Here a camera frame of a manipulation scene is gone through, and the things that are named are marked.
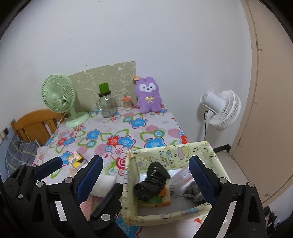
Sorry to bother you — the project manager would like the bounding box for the black plastic bag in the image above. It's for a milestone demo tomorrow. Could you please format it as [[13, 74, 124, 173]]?
[[134, 162, 171, 202]]

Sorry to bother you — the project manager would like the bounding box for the green cartoon wall panel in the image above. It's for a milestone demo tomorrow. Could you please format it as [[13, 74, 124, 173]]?
[[67, 60, 136, 113]]

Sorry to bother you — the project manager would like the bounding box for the blue plaid bedding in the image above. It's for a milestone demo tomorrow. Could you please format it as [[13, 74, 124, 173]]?
[[1, 135, 40, 181]]

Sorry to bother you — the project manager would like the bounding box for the cotton swab jar orange lid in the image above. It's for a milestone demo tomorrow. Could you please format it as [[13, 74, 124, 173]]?
[[121, 96, 133, 110]]

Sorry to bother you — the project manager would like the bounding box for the wall power socket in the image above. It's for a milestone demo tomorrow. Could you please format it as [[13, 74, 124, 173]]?
[[0, 127, 9, 140]]

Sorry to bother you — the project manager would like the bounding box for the clear plastic zip bag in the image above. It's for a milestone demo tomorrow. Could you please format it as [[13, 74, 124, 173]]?
[[169, 167, 194, 195]]

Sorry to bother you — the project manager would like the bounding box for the wooden chair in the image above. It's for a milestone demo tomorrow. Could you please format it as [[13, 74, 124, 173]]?
[[10, 110, 68, 146]]

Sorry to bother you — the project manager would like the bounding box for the glass mason jar green straw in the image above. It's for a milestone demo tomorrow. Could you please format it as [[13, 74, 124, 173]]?
[[97, 83, 116, 118]]

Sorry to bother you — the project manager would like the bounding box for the white cloth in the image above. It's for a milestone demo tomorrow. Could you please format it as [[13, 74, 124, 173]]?
[[90, 174, 117, 198]]

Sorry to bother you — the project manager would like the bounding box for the white standing fan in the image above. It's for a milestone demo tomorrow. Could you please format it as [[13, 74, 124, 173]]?
[[200, 90, 241, 139]]

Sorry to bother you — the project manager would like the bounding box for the pink folded cloth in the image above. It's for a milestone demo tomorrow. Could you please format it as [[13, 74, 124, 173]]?
[[79, 195, 103, 221]]

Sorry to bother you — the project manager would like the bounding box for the green desk fan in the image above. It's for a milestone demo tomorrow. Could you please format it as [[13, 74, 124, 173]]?
[[41, 74, 89, 128]]

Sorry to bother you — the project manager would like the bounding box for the floral tablecloth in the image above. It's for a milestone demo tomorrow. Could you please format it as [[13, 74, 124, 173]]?
[[32, 104, 191, 238]]

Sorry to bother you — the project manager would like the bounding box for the purple plush bunny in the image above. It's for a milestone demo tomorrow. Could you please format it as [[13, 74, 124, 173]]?
[[135, 76, 162, 114]]

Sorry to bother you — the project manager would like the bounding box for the dark grey drawstring pouch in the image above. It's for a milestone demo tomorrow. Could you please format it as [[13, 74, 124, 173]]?
[[183, 181, 206, 205]]

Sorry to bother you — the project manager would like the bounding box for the yellow cartoon storage box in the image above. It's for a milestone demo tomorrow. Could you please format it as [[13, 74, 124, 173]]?
[[121, 141, 228, 226]]

